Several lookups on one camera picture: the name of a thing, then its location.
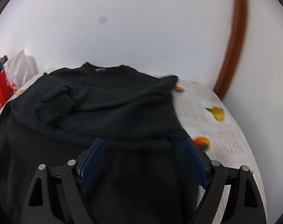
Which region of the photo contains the black sweatshirt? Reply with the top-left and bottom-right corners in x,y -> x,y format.
0,63 -> 198,223

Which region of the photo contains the fruit print tablecloth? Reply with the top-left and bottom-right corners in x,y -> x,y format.
0,71 -> 268,224

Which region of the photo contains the white Miniso plastic bag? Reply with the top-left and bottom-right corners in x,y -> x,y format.
4,50 -> 38,93

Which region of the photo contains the brown wooden door frame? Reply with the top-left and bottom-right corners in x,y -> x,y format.
213,0 -> 248,100

